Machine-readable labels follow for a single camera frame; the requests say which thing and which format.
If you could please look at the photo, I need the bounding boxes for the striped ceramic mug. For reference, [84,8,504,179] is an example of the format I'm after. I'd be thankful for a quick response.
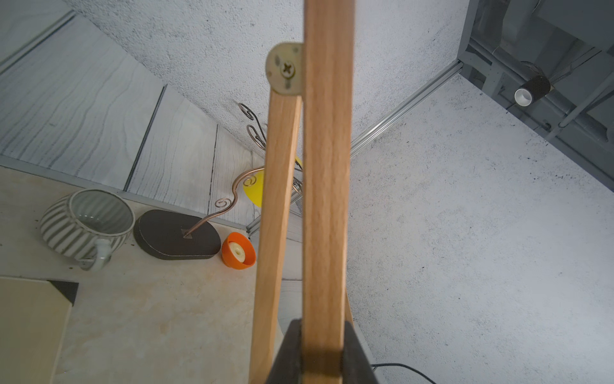
[39,189,136,272]

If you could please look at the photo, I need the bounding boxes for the wooden board black corners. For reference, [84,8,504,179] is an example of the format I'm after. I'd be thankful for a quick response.
[1,277,79,383]

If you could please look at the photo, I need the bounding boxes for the small wooden easel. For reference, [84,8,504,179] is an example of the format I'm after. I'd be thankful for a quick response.
[249,1,355,383]

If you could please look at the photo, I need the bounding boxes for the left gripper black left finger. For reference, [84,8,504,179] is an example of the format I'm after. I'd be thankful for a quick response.
[265,319,302,384]

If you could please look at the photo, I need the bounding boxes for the orange bowl with white ring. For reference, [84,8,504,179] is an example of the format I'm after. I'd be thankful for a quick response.
[222,232,257,270]

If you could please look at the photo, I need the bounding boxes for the yellow plastic wine glass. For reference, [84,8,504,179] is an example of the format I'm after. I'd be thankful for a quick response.
[242,157,303,208]

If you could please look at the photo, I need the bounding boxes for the metal scroll stand dark base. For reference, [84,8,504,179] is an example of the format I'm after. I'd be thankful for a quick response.
[133,101,304,261]

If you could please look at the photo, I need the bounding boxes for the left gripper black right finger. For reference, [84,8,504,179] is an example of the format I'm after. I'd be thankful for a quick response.
[342,321,378,384]

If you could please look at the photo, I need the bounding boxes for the left camera black cable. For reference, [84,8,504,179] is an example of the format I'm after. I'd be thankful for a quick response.
[370,362,438,384]

